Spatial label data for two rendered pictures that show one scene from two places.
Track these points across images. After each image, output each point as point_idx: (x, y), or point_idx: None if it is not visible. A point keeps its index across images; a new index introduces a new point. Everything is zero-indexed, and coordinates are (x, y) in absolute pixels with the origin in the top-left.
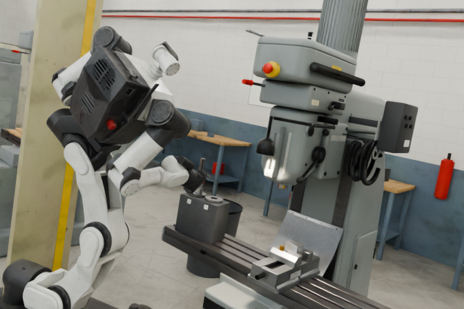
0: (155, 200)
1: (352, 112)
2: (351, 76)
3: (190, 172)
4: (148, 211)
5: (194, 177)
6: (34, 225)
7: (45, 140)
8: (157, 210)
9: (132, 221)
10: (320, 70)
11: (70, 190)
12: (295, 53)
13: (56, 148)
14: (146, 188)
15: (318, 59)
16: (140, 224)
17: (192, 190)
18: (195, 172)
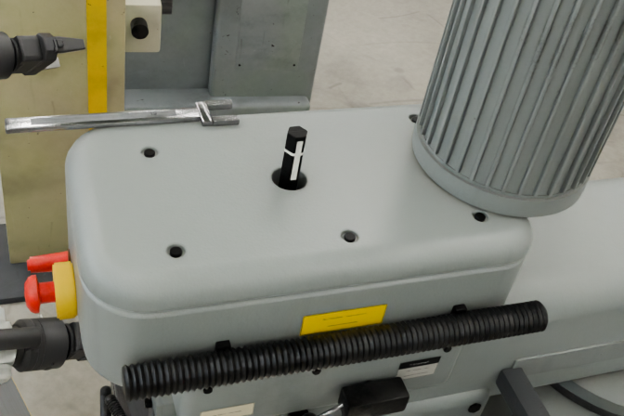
0: (443, 28)
1: (525, 357)
2: (421, 341)
3: (29, 354)
4: (408, 62)
5: (49, 360)
6: (39, 154)
7: (29, 2)
8: (430, 63)
9: (353, 89)
10: (161, 396)
11: (106, 97)
12: (83, 303)
13: (57, 18)
14: None
15: (189, 332)
16: (366, 100)
17: (82, 359)
18: (63, 342)
